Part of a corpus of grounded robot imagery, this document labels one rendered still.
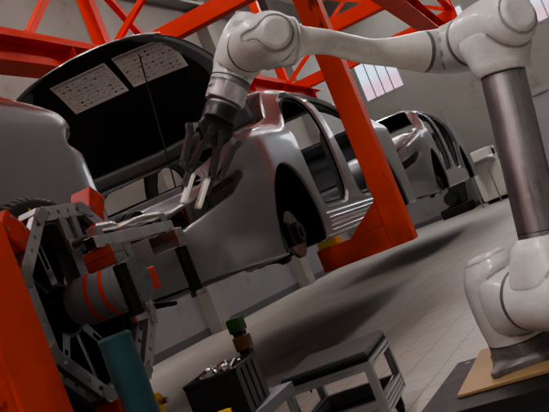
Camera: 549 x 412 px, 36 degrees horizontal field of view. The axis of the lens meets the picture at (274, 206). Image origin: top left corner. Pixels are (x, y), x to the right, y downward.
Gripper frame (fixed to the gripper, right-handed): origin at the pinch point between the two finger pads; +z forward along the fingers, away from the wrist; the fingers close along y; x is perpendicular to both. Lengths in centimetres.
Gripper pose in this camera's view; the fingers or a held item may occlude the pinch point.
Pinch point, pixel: (194, 191)
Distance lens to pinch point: 183.6
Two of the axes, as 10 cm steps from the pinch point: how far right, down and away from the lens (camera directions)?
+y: -8.7, -3.2, -3.6
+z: -2.9, 9.5, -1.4
